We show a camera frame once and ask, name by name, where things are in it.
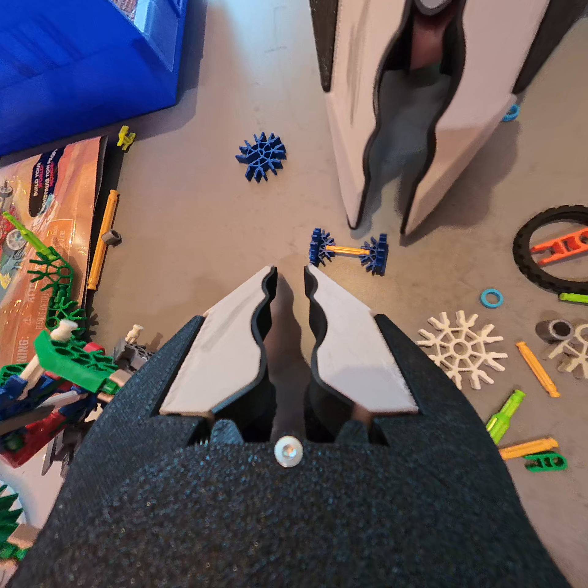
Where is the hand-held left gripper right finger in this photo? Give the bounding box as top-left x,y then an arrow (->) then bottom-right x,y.
303,264 -> 420,442

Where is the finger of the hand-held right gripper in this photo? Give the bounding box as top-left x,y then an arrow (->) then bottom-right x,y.
326,0 -> 416,229
400,0 -> 552,235

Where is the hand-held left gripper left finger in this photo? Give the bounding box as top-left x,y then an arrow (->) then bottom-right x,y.
158,265 -> 279,442

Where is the small blue round connector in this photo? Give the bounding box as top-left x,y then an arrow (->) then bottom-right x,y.
309,228 -> 336,267
360,233 -> 390,277

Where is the translucent green toy rod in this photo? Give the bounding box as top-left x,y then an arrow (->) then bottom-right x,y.
485,389 -> 527,446

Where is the large blue snowflake connector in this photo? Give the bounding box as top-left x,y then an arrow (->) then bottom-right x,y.
235,132 -> 288,183

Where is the white snowflake connector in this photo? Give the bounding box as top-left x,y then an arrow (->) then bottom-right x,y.
415,311 -> 509,391

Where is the multicolour construction toy model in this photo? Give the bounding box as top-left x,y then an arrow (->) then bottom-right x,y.
0,210 -> 159,479

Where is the long yellow toy rod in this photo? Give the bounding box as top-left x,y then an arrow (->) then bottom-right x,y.
87,189 -> 120,291

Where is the black rubber toy tyre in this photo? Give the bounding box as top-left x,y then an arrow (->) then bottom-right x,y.
512,205 -> 588,297

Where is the orange-red toy connector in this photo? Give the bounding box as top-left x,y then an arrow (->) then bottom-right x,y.
529,228 -> 588,266

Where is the orange toy rod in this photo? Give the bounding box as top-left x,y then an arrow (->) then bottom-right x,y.
515,341 -> 561,398

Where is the grey tube spacer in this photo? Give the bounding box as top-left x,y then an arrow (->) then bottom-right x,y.
535,318 -> 575,343

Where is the yellow-orange toy rod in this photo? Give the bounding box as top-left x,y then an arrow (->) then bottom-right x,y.
498,437 -> 560,461

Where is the small green toy connector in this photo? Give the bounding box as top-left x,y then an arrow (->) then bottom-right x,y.
524,452 -> 568,473

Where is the white fan-shaped toy connector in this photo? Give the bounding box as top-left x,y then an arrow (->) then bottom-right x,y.
547,324 -> 588,374

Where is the clear plastic bag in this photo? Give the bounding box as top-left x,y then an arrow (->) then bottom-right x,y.
120,0 -> 152,27

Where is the printed toy instruction sheet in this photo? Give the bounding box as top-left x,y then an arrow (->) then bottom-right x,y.
0,135 -> 109,368

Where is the green and tan toy assembly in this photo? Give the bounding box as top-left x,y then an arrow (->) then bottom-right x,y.
0,482 -> 40,562

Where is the blue plastic storage box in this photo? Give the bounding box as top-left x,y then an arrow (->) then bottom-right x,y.
0,0 -> 205,158

